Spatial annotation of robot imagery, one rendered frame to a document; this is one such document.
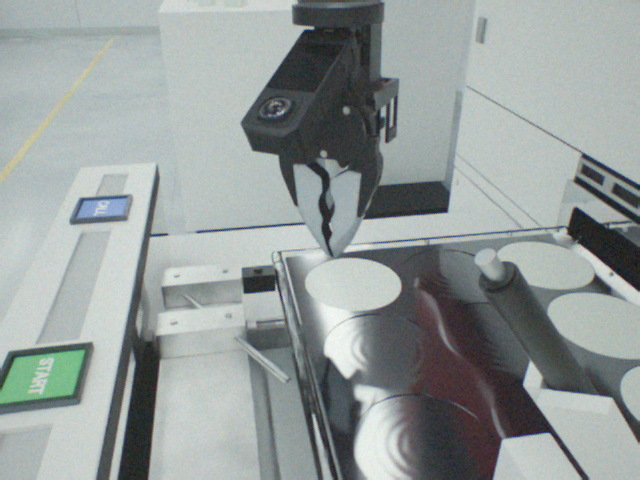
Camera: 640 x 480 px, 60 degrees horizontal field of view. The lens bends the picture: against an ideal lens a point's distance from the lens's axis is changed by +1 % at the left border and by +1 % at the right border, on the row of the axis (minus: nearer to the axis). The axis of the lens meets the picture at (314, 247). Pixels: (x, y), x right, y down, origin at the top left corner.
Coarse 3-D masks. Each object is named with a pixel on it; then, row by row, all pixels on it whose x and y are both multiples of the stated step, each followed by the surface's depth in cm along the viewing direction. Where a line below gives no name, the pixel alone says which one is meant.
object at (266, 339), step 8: (280, 328) 60; (248, 336) 60; (256, 336) 60; (264, 336) 60; (272, 336) 60; (280, 336) 61; (256, 344) 60; (264, 344) 61; (272, 344) 61; (280, 344) 61; (288, 344) 61
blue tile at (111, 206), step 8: (96, 200) 61; (104, 200) 61; (112, 200) 61; (120, 200) 61; (80, 208) 59; (88, 208) 59; (96, 208) 59; (104, 208) 59; (112, 208) 59; (120, 208) 59; (80, 216) 57; (88, 216) 57
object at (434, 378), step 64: (320, 256) 63; (384, 256) 63; (448, 256) 63; (320, 320) 53; (384, 320) 53; (448, 320) 53; (320, 384) 45; (384, 384) 45; (448, 384) 45; (512, 384) 45; (384, 448) 40; (448, 448) 40
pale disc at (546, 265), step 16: (512, 256) 63; (528, 256) 63; (544, 256) 63; (560, 256) 63; (576, 256) 63; (528, 272) 60; (544, 272) 60; (560, 272) 60; (576, 272) 60; (592, 272) 60; (560, 288) 57
